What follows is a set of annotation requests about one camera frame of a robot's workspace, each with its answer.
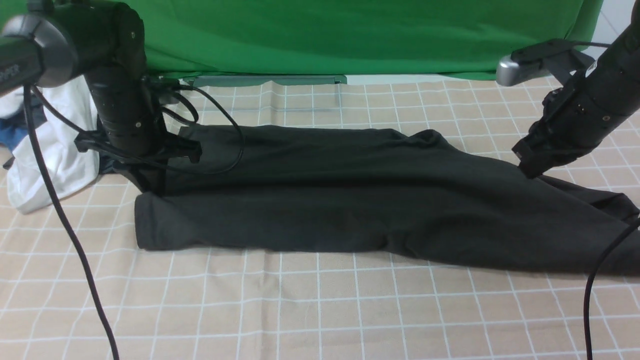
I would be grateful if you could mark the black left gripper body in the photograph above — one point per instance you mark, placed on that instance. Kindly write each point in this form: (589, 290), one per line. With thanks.
(140, 154)

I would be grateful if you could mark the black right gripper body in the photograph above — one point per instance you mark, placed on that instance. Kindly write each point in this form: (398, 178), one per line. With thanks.
(541, 150)

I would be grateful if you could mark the dark gray long-sleeve top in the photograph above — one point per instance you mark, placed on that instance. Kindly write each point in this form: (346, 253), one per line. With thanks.
(367, 190)

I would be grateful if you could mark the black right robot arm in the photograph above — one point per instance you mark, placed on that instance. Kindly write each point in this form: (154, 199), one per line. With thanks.
(595, 97)

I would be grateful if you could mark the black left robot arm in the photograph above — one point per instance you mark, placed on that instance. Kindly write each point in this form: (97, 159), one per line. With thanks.
(103, 41)

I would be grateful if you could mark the white crumpled shirt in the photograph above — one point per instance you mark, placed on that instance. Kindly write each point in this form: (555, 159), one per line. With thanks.
(69, 169)

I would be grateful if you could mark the beige checkered tablecloth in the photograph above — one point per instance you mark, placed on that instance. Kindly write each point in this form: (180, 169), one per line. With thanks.
(226, 305)

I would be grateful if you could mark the green backdrop cloth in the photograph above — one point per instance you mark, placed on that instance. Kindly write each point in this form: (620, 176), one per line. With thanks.
(459, 38)

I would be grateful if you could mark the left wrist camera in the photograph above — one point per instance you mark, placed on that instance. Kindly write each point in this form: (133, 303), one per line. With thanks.
(163, 88)

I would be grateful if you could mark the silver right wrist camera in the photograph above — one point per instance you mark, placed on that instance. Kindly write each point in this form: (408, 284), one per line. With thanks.
(556, 57)

